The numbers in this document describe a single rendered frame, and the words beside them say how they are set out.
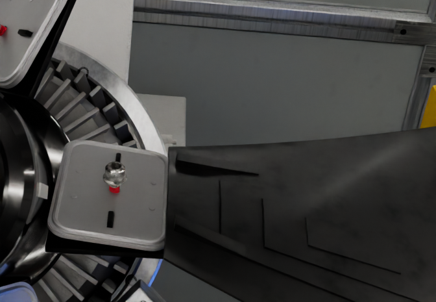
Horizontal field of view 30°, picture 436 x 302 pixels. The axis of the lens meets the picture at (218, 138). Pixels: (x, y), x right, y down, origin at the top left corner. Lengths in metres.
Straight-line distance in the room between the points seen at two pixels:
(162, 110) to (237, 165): 0.68
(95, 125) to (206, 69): 0.66
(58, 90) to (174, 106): 0.62
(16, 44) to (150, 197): 0.11
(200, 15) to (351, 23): 0.22
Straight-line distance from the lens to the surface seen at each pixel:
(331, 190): 0.50
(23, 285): 0.50
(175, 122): 1.15
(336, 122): 1.29
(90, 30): 0.71
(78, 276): 0.57
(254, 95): 1.25
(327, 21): 1.20
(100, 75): 0.66
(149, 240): 0.44
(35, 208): 0.42
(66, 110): 0.57
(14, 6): 0.50
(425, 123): 0.90
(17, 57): 0.46
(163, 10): 1.19
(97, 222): 0.44
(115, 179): 0.46
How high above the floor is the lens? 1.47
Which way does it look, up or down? 33 degrees down
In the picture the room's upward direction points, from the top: 7 degrees clockwise
